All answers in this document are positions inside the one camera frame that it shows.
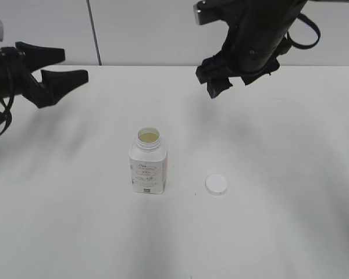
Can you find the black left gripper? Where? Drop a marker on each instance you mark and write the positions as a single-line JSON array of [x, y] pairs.
[[16, 67]]

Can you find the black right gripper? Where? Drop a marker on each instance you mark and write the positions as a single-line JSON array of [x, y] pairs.
[[249, 52]]

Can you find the white round bottle cap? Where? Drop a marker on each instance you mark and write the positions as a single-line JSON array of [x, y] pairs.
[[216, 184]]

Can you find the white yili changqing bottle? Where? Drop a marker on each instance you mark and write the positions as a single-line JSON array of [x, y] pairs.
[[148, 161]]

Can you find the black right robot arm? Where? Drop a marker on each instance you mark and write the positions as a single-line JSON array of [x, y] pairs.
[[288, 9]]

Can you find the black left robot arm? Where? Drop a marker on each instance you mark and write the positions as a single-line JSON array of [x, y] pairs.
[[22, 73]]

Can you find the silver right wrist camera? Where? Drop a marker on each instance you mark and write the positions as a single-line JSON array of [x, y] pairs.
[[211, 10]]

